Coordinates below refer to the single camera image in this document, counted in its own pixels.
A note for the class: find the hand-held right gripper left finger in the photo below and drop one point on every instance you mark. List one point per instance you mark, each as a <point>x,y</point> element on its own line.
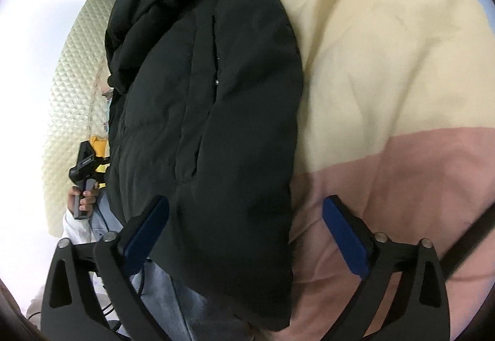
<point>149,232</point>

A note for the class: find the person's left hand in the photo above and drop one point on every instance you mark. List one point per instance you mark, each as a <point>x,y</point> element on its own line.
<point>88,200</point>

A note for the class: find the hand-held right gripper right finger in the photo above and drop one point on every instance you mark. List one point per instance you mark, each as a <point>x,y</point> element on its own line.
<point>346,236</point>

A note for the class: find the black puffer jacket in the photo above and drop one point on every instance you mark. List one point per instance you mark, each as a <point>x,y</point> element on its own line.
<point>201,112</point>

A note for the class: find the person's blue jeans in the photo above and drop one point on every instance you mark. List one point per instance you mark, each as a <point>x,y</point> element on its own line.
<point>162,298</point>

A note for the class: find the pastel patchwork bedspread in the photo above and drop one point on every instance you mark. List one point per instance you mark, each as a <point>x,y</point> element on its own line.
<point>386,93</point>

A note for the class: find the person's left forearm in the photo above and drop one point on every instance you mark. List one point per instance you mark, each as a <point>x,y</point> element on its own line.
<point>77,229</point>

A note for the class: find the cream quilted headboard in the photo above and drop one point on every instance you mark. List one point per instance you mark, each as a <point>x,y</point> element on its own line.
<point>69,93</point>

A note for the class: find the yellow cartoon pillow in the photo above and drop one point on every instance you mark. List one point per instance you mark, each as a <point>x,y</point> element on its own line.
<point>98,145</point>

